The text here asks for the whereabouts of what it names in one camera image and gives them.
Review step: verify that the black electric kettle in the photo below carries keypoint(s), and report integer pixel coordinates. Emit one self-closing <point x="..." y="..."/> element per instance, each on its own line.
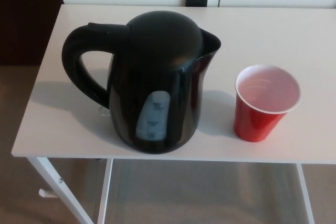
<point x="157" y="51"/>

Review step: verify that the red plastic cup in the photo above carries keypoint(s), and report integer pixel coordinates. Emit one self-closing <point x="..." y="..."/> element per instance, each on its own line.
<point x="252" y="124"/>

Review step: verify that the grey mesh table shelf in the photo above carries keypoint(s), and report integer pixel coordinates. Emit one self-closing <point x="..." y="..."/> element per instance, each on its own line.
<point x="197" y="195"/>

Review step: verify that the dark brown cabinet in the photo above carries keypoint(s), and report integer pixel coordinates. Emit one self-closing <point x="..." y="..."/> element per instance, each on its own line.
<point x="26" y="11"/>

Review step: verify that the white metal table frame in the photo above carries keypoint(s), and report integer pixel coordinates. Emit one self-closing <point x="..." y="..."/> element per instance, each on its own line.
<point x="65" y="192"/>

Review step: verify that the white frame peg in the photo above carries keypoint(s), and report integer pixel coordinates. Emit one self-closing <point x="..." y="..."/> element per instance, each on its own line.
<point x="47" y="192"/>

